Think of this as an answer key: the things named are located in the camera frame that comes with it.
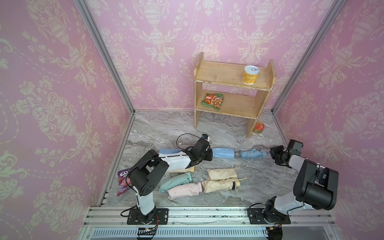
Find beige umbrella sleeve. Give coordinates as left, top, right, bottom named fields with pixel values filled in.
left=201, top=178, right=247, bottom=193
left=207, top=166, right=240, bottom=181

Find blue sleeved umbrella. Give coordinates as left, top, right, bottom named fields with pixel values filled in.
left=159, top=148, right=190, bottom=157

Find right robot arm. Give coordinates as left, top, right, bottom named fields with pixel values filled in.
left=263, top=140, right=339, bottom=224

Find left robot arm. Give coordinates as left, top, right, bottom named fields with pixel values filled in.
left=127, top=134, right=213, bottom=220

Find green sleeved umbrella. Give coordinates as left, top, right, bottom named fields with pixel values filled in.
left=159, top=172, right=197, bottom=193

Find red round tin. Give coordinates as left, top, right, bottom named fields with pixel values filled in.
left=253, top=121, right=265, bottom=134

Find pink sleeved umbrella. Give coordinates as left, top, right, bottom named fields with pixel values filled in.
left=167, top=182, right=203, bottom=200

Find wooden two-tier shelf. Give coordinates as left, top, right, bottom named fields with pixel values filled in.
left=193, top=52, right=277, bottom=139

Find orange green snack packet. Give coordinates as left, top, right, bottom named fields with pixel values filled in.
left=202, top=94, right=225, bottom=111

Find purple snack bag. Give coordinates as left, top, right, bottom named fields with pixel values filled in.
left=117, top=168, right=131, bottom=197

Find yellow can white lid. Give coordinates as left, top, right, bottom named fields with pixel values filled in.
left=242, top=65, right=261, bottom=85

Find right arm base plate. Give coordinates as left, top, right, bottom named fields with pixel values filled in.
left=247, top=208, right=291, bottom=225

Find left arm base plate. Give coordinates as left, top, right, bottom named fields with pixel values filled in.
left=127, top=207, right=169, bottom=225

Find aluminium front rail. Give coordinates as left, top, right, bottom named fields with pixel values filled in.
left=78, top=206, right=343, bottom=240

